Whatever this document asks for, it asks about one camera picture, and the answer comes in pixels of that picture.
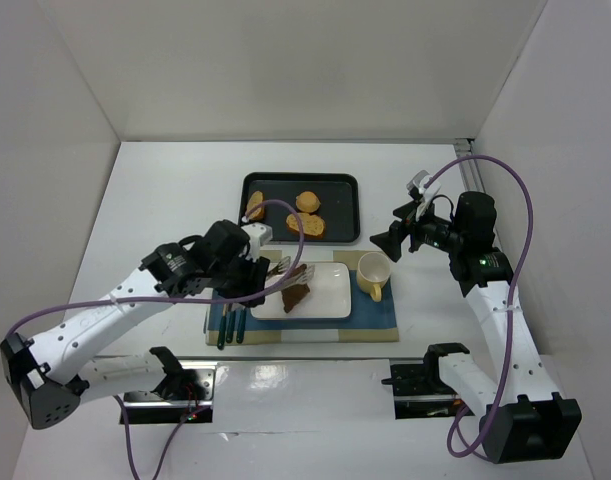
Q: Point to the black baking tray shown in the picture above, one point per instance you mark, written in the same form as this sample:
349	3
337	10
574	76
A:
337	192

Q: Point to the blue beige placemat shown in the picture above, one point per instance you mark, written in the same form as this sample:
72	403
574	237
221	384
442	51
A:
368	322

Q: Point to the aluminium frame rail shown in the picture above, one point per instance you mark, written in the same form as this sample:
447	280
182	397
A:
469	169

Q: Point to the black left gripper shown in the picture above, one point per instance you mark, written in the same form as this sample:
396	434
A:
258	281

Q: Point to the small bread slice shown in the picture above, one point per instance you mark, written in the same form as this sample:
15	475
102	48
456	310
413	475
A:
255	211

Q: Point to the round yellow bun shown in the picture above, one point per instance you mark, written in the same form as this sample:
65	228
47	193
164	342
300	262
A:
307	202

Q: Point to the white rectangular plate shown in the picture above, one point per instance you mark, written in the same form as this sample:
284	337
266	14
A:
329	297

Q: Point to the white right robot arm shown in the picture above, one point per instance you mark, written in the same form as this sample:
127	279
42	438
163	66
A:
522	415

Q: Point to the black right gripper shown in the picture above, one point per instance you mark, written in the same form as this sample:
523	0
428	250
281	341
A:
402	232

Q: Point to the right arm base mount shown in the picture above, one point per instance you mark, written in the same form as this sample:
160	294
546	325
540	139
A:
415	397

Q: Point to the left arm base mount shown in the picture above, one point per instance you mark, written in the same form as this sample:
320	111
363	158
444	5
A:
193	399

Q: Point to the yellow white mug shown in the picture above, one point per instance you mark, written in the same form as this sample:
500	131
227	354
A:
373	272

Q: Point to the gold spoon green handle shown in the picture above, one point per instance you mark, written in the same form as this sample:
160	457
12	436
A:
241	326

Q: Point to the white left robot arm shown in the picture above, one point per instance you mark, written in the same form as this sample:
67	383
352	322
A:
54	372

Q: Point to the gold fork green handle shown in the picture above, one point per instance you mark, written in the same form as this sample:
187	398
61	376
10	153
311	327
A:
222	333

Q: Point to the gold knife green handle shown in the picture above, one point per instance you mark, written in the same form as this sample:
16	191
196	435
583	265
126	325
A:
230	326

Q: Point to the brown croissant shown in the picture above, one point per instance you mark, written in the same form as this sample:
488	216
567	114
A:
295	289

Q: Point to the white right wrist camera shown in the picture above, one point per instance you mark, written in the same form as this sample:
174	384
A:
422	189

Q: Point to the seeded bread slice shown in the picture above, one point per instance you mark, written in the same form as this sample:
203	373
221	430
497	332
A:
312	226

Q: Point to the metal kitchen tongs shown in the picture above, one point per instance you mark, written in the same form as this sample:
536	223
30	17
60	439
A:
277	278

